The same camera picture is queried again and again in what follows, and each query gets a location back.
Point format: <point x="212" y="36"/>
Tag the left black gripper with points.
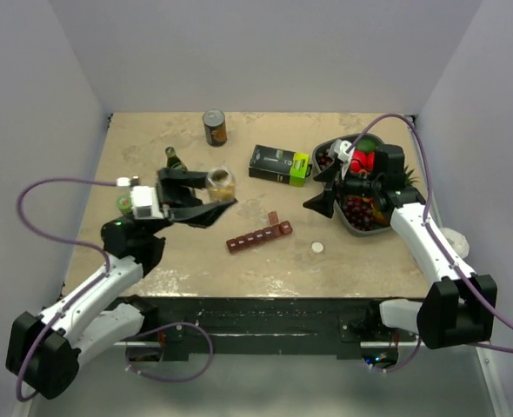
<point x="170" y="179"/>

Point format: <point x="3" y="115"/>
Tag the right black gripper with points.
<point x="323" y="203"/>

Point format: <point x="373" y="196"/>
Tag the clear pill jar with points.
<point x="220" y="184"/>

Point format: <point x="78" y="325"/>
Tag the clear jar lid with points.
<point x="317" y="247"/>

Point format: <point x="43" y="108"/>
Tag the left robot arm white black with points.
<point x="46" y="350"/>

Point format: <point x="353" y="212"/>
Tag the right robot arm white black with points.
<point x="456" y="310"/>

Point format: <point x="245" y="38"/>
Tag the dark red grapes bunch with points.
<point x="360" y="213"/>

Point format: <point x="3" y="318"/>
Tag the red apple left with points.
<point x="362" y="161"/>

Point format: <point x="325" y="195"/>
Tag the green glass bottle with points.
<point x="173" y="160"/>

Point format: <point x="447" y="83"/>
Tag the grey fruit tray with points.
<point x="389" y="163"/>

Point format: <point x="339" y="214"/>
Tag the black green product box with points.
<point x="280" y="165"/>

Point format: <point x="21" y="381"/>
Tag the green lime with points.
<point x="366" y="145"/>

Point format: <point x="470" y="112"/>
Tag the orange labelled tin can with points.
<point x="215" y="127"/>

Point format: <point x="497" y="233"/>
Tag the small green lidded jar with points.
<point x="124" y="204"/>

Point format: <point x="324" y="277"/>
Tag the small pineapple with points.
<point x="410" y="179"/>

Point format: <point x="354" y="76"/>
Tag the white paper cup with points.
<point x="457" y="241"/>

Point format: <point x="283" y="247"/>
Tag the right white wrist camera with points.
<point x="342" y="150"/>

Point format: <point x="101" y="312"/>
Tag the black mounting base plate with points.
<point x="346" y="328"/>

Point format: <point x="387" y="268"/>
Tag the aluminium frame rail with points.
<point x="484" y="345"/>

